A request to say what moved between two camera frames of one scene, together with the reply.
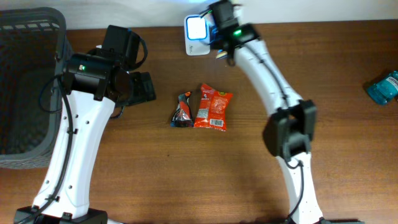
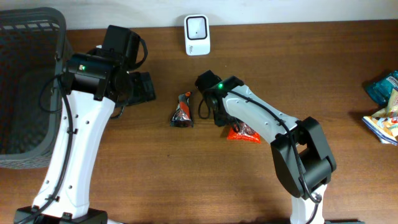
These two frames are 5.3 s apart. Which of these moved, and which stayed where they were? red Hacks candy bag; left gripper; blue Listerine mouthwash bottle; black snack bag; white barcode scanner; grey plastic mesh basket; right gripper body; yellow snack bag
Moved: right gripper body; yellow snack bag; red Hacks candy bag
Stayed: black snack bag; left gripper; grey plastic mesh basket; white barcode scanner; blue Listerine mouthwash bottle
